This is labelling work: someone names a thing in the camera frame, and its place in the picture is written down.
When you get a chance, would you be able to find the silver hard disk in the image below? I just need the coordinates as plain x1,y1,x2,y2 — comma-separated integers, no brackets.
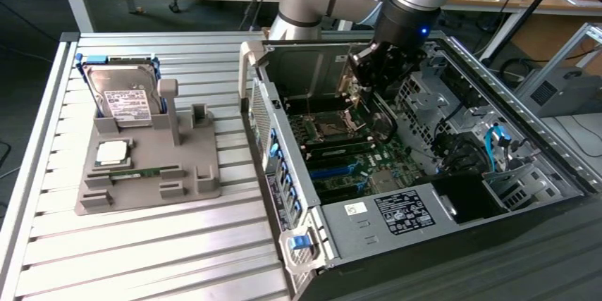
80,63,158,129

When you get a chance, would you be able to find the tall metal disk bay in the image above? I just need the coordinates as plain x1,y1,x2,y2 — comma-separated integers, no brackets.
394,70,477,147

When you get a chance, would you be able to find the grey plastic parts rack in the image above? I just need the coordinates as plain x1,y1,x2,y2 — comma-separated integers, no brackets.
73,78,222,216

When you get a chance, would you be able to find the blue disk wire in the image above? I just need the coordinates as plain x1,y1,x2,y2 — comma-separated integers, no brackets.
483,123,513,175

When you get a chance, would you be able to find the blue case latch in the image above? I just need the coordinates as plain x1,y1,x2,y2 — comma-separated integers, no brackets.
287,234,312,252

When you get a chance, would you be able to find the metal socket cover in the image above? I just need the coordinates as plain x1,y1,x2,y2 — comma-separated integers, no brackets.
343,102,378,130

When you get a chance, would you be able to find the black stand pole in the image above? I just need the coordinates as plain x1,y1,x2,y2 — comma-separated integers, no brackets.
479,0,578,66

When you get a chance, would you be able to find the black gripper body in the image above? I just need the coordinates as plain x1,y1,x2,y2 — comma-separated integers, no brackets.
374,0,443,49

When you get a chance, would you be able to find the grey power supply unit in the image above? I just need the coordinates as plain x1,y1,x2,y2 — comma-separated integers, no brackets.
320,183,461,260

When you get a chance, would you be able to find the grey computer tower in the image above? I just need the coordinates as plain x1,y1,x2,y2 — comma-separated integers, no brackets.
514,66,602,118

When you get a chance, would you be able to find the open grey PC case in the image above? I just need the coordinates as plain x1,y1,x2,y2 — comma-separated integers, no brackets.
238,31,597,301

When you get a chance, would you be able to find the aluminium profile frame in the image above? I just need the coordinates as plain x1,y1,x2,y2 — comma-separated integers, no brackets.
539,21,602,82

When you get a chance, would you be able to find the green motherboard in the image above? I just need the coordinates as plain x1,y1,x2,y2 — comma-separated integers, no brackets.
287,94,427,205

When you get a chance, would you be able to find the silver CPU chip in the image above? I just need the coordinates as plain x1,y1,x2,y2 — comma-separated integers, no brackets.
95,140,131,167

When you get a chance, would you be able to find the CPU socket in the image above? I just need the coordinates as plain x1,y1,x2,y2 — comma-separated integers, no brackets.
304,112,352,142

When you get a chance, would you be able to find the green RAM stick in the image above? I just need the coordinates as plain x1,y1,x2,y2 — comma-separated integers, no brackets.
107,168,162,179

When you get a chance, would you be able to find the blue expansion slot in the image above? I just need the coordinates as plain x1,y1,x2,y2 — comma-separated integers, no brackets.
308,164,362,180

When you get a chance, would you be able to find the low metal disk bay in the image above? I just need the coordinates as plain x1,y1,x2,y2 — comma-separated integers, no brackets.
482,164,554,213

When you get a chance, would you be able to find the grey chipset heatsink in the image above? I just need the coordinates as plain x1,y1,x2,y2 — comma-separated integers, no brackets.
370,170,402,192

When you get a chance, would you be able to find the black power cable bundle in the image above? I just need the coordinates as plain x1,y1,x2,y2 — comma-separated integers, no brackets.
430,131,493,177

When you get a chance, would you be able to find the blue disk caddy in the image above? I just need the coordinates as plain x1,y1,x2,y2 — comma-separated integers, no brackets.
73,53,164,118

